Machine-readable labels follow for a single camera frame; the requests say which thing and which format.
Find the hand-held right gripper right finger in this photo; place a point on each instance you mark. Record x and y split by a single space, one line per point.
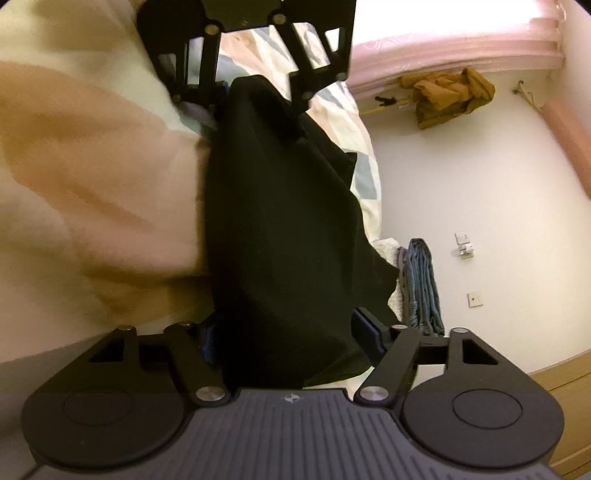
367 333

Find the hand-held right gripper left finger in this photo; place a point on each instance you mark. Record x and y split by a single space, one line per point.
208 342

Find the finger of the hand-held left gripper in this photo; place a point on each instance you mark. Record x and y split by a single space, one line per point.
300 55
205 69

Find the black pants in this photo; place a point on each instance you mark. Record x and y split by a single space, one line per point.
277 230

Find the folded blue clothes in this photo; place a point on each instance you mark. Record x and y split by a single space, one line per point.
422 286

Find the white fleece blanket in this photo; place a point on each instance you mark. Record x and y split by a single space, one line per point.
393 302

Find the white plug adapter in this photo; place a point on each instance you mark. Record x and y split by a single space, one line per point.
467 251

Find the pastel geometric patterned duvet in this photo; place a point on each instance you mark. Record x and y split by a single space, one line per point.
92 161

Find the brown jacket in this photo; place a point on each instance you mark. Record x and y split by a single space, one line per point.
445 94

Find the pink curtain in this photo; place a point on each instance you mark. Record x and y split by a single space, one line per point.
452 50

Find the pink rolled cushion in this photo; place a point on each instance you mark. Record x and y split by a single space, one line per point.
570 138

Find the beige wall plate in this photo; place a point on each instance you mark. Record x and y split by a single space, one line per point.
474 299

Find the white wall socket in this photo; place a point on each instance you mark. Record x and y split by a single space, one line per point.
462 237

